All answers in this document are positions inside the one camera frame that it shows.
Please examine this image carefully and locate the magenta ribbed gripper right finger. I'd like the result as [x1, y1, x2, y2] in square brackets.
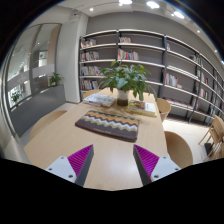
[133, 145, 180, 185]

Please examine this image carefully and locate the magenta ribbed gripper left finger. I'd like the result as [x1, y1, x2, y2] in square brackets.
[46, 145, 94, 187]

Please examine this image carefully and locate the zigzag striped folded towel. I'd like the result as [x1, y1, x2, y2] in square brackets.
[75, 110, 139, 142]

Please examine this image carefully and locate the wooden chair near right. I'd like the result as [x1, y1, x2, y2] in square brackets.
[165, 131, 193, 168]

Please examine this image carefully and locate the wooden chair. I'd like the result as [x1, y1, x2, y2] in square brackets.
[157, 98, 171, 121]
[165, 131, 193, 168]

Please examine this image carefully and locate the yellow book stack right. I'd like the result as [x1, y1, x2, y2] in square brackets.
[126, 100, 157, 117]

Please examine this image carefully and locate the wooden chair far right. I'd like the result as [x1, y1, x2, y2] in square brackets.
[157, 98, 171, 121]

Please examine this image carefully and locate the white book stack left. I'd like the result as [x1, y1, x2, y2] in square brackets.
[83, 93, 116, 107]

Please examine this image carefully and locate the glass plant vase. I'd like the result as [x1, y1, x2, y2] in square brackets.
[117, 90, 129, 106]

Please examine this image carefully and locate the small potted plant by window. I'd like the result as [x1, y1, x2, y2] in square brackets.
[49, 73, 62, 86]

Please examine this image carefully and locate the green potted plant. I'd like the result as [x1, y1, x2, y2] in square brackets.
[99, 61, 157, 101]

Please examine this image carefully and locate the potted plant outside left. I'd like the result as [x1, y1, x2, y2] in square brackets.
[11, 91, 22, 105]

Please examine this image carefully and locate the wooden frame chair right edge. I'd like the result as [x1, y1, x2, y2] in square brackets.
[204, 115, 224, 156]

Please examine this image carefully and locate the large wall bookshelf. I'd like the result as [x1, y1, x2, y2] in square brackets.
[79, 29, 224, 124]

